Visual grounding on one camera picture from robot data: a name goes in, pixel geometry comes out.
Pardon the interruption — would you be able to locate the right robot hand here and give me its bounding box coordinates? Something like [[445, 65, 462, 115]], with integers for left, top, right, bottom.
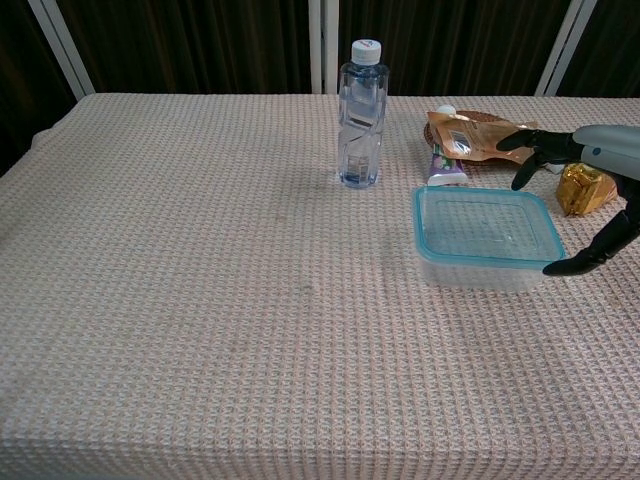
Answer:
[[496, 124, 640, 277]]

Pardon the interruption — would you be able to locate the blue translucent container lid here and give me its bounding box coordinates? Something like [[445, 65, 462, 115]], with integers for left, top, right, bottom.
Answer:
[[410, 185, 569, 265]]

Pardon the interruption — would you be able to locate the clear plastic food container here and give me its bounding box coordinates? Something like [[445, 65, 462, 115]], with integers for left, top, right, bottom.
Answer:
[[413, 188, 565, 294]]

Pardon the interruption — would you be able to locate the gold foil snack pack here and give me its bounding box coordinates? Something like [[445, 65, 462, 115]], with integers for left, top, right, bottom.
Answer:
[[555, 162, 622, 217]]

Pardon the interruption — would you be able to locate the dark pleated curtain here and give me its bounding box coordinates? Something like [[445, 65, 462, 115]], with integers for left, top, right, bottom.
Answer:
[[557, 0, 640, 99], [54, 0, 311, 95], [338, 0, 574, 97], [0, 0, 76, 177]]

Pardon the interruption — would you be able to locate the orange refill pouch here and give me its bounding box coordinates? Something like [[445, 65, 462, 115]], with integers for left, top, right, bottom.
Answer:
[[426, 110, 540, 166]]

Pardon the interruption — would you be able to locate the purple toothpaste tube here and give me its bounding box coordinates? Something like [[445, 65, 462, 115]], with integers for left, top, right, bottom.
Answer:
[[426, 103, 470, 187]]

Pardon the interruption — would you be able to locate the clear plastic water bottle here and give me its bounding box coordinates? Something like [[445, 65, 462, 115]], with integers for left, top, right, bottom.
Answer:
[[337, 39, 390, 190]]

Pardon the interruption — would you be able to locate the beige waffle weave tablecloth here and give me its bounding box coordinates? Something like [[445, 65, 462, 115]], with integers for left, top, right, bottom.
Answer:
[[0, 93, 640, 480]]

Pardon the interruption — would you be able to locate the white frame post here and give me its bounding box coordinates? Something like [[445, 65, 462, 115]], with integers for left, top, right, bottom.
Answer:
[[308, 0, 341, 95], [27, 0, 96, 99], [534, 0, 599, 97]]

